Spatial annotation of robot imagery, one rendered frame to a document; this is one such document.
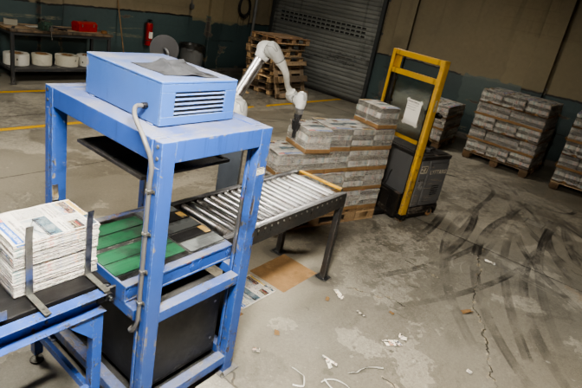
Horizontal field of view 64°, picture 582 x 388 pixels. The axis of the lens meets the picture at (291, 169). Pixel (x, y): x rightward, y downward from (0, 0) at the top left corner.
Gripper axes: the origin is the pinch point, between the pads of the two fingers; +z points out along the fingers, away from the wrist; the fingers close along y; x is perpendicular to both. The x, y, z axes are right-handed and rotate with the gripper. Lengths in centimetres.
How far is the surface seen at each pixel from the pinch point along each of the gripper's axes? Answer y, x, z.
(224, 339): -159, 138, 77
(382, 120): -18, -95, -24
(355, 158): -18, -72, 18
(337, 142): -17.9, -41.3, 1.2
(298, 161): -19.0, 1.9, 20.9
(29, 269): -161, 241, 12
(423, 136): -37, -144, -15
